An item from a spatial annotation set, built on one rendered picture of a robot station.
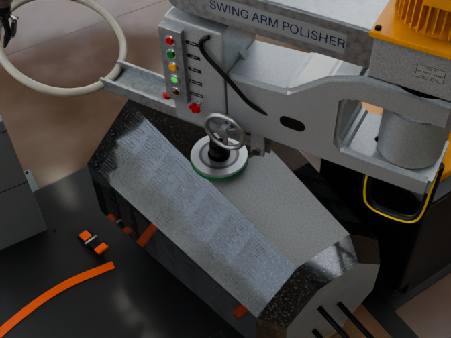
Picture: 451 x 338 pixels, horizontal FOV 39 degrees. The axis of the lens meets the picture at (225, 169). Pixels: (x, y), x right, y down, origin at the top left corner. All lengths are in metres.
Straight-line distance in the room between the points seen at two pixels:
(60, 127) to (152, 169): 1.42
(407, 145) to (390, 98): 0.17
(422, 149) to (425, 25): 0.43
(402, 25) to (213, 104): 0.70
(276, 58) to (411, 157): 0.50
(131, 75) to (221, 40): 0.67
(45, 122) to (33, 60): 0.60
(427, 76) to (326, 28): 0.28
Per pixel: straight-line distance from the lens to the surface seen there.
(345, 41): 1.67
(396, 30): 1.61
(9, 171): 3.06
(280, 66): 1.97
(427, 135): 1.82
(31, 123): 4.00
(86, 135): 3.83
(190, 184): 2.45
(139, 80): 2.44
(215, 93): 2.02
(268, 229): 2.26
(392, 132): 1.85
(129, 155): 2.68
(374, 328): 2.90
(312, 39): 1.71
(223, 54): 1.90
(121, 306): 3.10
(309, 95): 1.85
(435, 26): 1.56
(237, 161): 2.38
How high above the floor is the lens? 2.69
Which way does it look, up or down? 49 degrees down
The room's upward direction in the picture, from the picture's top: 3 degrees counter-clockwise
